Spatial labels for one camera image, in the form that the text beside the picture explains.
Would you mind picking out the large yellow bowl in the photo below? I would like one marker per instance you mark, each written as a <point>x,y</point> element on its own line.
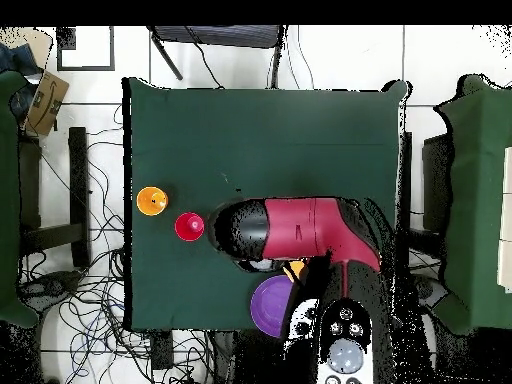
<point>296,268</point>

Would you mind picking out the purple bowl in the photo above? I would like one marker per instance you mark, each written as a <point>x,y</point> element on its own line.
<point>270,306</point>

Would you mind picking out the red cup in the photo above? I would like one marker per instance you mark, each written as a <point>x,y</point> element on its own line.
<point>189,226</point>

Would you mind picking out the dark green tablecloth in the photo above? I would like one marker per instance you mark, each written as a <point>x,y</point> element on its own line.
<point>224,132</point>

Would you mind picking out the stepped orange-yellow cup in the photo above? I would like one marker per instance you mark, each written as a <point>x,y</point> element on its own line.
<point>152,201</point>

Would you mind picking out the black power strip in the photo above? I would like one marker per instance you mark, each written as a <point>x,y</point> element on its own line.
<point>162,350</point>

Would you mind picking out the dark grey chair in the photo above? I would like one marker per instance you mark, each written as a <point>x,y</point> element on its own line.
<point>220,35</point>

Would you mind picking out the black metal stand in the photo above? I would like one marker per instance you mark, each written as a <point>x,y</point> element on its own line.
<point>78,180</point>

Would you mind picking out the black box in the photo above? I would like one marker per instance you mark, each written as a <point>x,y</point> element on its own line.
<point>436,180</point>

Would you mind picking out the green clothed side table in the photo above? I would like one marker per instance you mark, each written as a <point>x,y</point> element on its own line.
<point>476,180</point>
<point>8,200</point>

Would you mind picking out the cardboard box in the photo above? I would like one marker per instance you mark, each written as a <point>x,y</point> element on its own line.
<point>46,104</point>

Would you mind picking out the white papers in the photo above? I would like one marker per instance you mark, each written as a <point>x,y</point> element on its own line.
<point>507,200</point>

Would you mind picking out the blue fabric bundle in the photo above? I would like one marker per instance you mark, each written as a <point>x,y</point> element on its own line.
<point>16,60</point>

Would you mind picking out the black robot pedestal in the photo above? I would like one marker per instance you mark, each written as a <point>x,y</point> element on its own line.
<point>248,356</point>

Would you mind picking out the black square frame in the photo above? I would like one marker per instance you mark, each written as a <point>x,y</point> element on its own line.
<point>66,38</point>

